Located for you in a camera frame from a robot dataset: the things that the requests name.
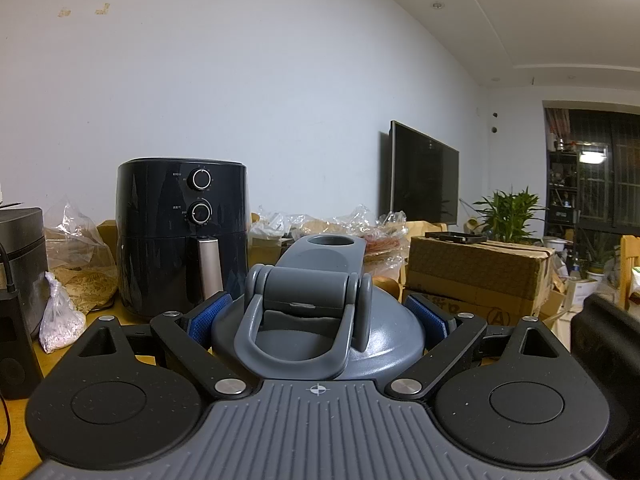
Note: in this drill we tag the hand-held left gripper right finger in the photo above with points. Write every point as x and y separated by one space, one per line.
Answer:
432 320

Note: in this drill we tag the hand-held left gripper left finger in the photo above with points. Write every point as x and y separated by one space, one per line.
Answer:
205 322

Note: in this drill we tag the clear shaker bottle grey lid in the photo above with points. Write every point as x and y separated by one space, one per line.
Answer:
385 340

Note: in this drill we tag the taped cardboard box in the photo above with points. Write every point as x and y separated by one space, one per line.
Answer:
475 265

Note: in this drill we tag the plain cardboard box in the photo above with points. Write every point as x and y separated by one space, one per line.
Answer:
556 287

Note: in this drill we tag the wooden chair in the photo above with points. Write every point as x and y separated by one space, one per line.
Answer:
631 270

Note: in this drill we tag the clear plastic bag of food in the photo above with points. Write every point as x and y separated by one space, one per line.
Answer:
385 247

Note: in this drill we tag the small potted plant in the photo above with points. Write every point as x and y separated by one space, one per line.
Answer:
600 260

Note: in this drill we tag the crumpled clear plastic bag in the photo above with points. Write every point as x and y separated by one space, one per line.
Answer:
270 227

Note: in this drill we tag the black air fryer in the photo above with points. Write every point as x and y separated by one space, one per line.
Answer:
150 220

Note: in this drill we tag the white pot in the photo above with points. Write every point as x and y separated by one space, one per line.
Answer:
555 243

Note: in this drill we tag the green potted plant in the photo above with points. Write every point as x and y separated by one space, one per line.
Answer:
510 215

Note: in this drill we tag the plastic bag of brown food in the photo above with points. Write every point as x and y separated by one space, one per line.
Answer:
80 280

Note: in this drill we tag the small tan cardboard box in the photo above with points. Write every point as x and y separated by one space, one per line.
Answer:
107 232

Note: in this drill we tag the bag of white granules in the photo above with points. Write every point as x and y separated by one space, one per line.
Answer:
62 327

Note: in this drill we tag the black television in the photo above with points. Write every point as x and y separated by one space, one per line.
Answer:
425 175

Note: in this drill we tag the cluttered dark shelf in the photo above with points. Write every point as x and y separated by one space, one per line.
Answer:
564 190

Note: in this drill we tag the dark barred window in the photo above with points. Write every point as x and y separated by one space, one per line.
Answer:
615 180

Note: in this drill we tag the black portable air pump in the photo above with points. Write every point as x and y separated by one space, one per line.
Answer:
17 345

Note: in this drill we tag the grey rice cooker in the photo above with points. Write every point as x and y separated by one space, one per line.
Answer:
22 240

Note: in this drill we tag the reddish curtain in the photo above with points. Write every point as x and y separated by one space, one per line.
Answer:
557 127

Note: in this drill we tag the black flat frame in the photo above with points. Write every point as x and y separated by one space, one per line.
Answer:
435 236

